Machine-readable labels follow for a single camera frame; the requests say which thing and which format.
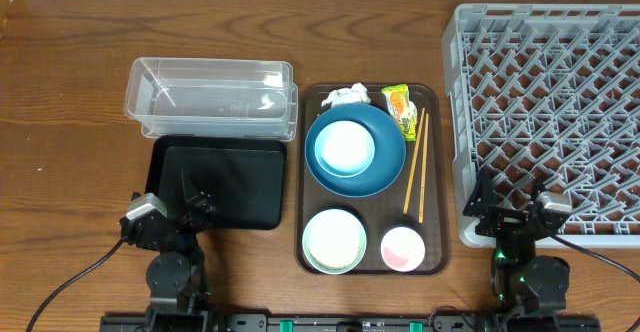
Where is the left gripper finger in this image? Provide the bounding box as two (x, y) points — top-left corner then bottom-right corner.
(181, 167), (200, 214)
(193, 191), (216, 216)

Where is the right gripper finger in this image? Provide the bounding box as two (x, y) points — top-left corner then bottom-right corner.
(530, 179), (547, 207)
(463, 169), (497, 217)

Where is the wooden chopstick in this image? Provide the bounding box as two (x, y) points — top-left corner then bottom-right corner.
(418, 113), (429, 224)
(402, 108), (426, 215)

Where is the pink white cup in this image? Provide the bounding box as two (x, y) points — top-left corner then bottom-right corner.
(380, 227), (426, 272)

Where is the yellow snack wrapper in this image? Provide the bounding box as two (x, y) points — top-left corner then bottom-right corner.
(382, 84), (418, 141)

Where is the dark blue plate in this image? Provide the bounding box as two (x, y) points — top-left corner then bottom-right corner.
(304, 104), (406, 198)

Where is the mint green bowl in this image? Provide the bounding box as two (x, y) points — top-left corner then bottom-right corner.
(302, 208), (367, 275)

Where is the light blue small bowl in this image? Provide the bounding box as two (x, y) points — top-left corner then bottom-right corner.
(313, 121), (375, 178)

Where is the white tissue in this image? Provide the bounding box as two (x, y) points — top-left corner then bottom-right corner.
(321, 83), (371, 108)

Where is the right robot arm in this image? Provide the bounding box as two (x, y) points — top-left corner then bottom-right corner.
(463, 170), (572, 331)

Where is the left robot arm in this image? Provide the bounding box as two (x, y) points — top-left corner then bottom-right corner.
(119, 168), (217, 332)

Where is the grey dishwasher rack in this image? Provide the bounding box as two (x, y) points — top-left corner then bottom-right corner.
(442, 4), (639, 248)

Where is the black tray bin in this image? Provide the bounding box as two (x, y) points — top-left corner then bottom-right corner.
(145, 135), (287, 230)

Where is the clear plastic bin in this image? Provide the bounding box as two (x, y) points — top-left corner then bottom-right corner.
(124, 57), (298, 141)

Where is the brown serving tray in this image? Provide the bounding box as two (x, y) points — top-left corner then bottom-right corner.
(295, 84), (450, 276)

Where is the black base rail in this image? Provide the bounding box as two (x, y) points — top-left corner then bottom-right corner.
(99, 313), (601, 332)

